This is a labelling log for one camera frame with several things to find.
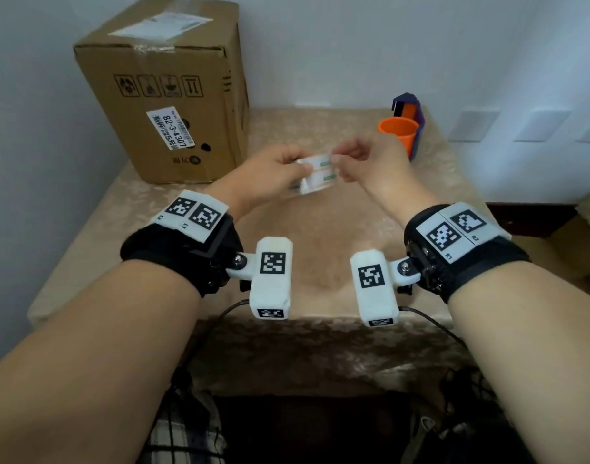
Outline person's right forearm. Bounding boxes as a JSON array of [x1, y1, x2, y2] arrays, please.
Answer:
[[447, 265, 590, 464]]

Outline black bag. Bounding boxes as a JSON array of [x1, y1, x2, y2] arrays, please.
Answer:
[[401, 367, 537, 464]]

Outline purple and orange holder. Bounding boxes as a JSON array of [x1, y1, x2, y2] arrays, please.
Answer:
[[391, 92, 425, 160]]

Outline white barcode label sticker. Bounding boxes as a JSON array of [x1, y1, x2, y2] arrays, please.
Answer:
[[145, 106, 196, 151]]

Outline person's right hand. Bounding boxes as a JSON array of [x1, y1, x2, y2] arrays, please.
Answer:
[[330, 133, 443, 226]]

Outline person's left hand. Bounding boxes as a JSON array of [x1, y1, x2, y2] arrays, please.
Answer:
[[205, 143, 315, 223]]

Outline beige patterned tablecloth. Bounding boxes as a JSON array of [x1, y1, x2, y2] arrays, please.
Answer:
[[26, 106, 499, 401]]

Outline plaid shorts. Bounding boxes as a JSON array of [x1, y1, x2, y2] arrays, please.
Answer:
[[147, 381, 228, 464]]

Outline black camera cable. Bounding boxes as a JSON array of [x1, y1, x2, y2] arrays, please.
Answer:
[[399, 306, 470, 351], [186, 299, 251, 363]]

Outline black left wrist strap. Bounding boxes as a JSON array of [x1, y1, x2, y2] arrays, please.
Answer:
[[120, 189, 245, 299]]

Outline black left camera cable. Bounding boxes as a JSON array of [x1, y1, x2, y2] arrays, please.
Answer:
[[186, 299, 251, 363]]

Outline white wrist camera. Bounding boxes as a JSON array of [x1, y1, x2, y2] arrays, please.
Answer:
[[349, 249, 421, 328], [225, 236, 294, 320]]

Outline white label sticker roll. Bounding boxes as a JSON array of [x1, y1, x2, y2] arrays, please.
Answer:
[[289, 151, 338, 195]]

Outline black right wrist strap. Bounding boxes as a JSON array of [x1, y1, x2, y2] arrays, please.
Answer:
[[403, 201, 532, 305]]

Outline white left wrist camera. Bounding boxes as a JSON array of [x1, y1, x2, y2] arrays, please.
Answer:
[[225, 236, 294, 320]]

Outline plain tan carton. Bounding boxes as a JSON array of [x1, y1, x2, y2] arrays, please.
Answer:
[[548, 186, 590, 281]]

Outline white shipping label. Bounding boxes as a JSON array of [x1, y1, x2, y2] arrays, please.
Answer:
[[107, 12, 214, 42]]

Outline brown cardboard box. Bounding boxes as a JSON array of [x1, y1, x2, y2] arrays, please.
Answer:
[[73, 0, 251, 185]]

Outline black wrist strap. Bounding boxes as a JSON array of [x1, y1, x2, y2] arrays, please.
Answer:
[[403, 201, 532, 305], [120, 189, 245, 299]]

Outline orange plastic cup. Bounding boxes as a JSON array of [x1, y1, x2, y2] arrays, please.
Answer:
[[377, 116, 420, 161]]

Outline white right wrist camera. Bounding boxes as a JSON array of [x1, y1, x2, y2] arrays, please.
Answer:
[[349, 249, 421, 328]]

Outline black right camera cable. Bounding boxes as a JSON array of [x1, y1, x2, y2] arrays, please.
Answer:
[[399, 306, 470, 351]]

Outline dark brown baseboard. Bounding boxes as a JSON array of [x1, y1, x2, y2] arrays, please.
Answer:
[[486, 202, 579, 240]]

